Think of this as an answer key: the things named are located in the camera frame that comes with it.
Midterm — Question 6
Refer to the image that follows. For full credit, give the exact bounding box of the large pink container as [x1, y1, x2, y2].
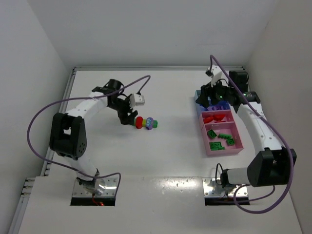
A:
[201, 122, 244, 156]

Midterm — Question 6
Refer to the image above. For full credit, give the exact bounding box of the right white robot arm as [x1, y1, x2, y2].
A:
[196, 67, 296, 187]

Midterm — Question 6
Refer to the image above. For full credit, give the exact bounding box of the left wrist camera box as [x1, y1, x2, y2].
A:
[129, 93, 145, 108]

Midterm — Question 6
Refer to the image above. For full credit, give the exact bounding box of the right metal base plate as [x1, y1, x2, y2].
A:
[202, 177, 240, 198]

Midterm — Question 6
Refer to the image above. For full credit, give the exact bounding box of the red square lego brick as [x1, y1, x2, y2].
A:
[203, 116, 214, 124]

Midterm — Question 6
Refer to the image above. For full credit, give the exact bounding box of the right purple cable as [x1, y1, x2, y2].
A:
[209, 55, 294, 215]

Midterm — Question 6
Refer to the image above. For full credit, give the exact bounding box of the red round lego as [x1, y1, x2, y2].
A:
[214, 114, 225, 121]
[135, 117, 143, 129]

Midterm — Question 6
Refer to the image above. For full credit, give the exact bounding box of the purple cable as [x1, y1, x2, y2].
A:
[209, 55, 294, 215]
[26, 75, 151, 195]

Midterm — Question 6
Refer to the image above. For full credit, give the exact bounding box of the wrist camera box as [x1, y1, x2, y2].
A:
[205, 65, 222, 87]
[129, 93, 145, 108]

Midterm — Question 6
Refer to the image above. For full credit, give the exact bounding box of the green lego plate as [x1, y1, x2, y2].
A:
[218, 133, 233, 139]

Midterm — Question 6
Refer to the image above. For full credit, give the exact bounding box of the green base plate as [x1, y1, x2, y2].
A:
[133, 118, 158, 129]

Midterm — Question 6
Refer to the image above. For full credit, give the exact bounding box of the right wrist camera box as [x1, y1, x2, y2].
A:
[205, 65, 222, 87]

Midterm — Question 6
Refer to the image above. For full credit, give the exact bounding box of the purple brick from stack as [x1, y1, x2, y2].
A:
[210, 105, 223, 111]

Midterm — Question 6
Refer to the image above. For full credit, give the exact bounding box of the large green plate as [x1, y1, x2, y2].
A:
[209, 141, 225, 151]

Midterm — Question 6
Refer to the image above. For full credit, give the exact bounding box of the green square lego in bin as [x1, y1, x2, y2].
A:
[226, 138, 235, 146]

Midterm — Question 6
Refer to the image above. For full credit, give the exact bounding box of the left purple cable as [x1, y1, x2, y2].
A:
[26, 75, 151, 195]

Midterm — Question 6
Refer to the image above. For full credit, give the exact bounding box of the purple paw lego piece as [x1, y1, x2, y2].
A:
[145, 117, 154, 130]

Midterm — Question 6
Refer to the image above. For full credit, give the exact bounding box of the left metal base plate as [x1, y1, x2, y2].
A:
[72, 177, 118, 198]

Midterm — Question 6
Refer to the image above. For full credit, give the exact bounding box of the metal base plate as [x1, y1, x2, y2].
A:
[72, 177, 118, 198]
[202, 177, 240, 198]

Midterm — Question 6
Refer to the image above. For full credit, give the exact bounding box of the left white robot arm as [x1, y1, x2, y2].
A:
[49, 79, 145, 194]

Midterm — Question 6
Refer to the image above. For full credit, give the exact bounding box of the small pink container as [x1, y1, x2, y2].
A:
[199, 110, 234, 129]

